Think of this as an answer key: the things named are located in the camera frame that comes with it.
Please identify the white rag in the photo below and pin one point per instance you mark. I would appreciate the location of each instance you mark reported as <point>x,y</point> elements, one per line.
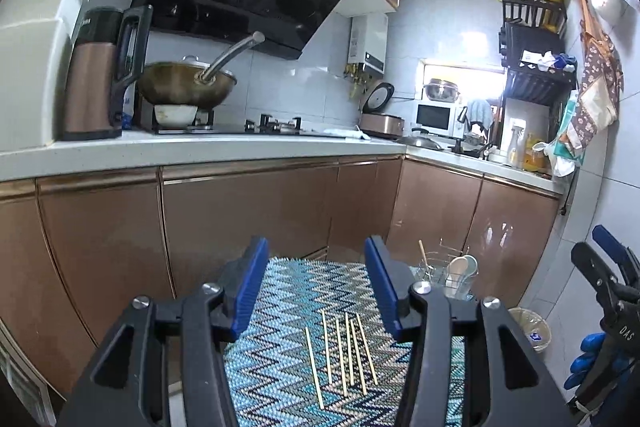
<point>347,133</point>

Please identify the white water heater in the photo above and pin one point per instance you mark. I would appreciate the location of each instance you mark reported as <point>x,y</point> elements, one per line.
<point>368,42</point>

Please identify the bunch of wooden chopsticks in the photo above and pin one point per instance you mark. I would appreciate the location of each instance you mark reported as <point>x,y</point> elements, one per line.
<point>341,357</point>

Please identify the steel pot with lid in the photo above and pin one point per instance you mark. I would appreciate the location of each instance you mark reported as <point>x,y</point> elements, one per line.
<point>441,91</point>

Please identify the black gas stove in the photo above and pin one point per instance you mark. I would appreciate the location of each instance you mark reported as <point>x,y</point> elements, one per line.
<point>280,127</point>

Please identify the yellow gas pipe fittings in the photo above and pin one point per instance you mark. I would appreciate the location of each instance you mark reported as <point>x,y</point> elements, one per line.
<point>356,79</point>

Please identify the white bowl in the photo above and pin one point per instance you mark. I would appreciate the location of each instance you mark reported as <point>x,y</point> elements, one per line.
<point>175,114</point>

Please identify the teal white bag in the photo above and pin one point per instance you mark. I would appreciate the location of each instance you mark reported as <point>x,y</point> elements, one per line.
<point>565,142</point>

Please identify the black pan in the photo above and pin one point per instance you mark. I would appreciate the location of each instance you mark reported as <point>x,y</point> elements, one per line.
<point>470,147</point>

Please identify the white cutting board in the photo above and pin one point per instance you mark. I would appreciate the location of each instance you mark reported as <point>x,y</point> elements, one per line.
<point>530,119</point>

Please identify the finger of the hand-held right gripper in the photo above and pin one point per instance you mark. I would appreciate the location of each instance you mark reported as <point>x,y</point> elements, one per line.
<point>611,243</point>
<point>595,274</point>

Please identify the yellow oil bottle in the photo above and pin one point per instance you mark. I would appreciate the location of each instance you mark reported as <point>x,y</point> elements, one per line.
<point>532,157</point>

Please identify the floral apron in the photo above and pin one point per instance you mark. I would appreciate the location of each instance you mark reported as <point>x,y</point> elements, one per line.
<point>597,72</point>

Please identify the black dish rack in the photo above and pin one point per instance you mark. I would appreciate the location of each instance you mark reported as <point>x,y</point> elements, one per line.
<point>530,87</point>

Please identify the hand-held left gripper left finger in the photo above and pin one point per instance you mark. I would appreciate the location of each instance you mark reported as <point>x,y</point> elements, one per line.
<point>250,287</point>

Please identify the blue white bottle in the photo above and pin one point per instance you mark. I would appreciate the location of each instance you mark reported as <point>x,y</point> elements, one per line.
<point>128,107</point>

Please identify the trash bin with clear liner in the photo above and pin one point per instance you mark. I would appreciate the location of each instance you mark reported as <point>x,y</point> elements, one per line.
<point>532,332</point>

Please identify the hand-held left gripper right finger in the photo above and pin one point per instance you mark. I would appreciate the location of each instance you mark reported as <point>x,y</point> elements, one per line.
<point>382,287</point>

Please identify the grey white ceramic spoon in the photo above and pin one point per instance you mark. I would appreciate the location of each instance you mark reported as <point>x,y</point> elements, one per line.
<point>471,264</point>

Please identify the wooden chopstick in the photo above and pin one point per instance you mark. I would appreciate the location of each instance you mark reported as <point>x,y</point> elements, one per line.
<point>424,254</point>

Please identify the steel pan lid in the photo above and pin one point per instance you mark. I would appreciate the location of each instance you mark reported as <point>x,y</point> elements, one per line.
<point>420,141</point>

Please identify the blue towel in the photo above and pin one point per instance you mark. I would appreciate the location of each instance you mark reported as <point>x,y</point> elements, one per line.
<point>479,112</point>

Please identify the white appliance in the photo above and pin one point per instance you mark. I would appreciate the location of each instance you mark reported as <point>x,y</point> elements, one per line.
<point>35,57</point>

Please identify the person's right hand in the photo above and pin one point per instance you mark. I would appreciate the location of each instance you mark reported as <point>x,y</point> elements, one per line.
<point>590,357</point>

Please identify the white microwave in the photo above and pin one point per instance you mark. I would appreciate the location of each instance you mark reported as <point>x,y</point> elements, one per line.
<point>436,117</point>

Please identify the zigzag woven mat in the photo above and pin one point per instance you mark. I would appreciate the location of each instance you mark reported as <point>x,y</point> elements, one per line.
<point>280,382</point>

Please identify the copper base cabinets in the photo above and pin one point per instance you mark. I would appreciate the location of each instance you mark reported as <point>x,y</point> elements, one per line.
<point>240,217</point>

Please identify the copper black thermos jug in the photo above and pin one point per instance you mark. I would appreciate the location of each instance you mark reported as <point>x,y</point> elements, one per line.
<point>92,87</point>

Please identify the white spray bottle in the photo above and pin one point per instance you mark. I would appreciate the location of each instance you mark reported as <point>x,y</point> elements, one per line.
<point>515,149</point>

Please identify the pink rice cooker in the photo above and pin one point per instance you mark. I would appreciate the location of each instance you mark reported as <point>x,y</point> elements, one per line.
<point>380,112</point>

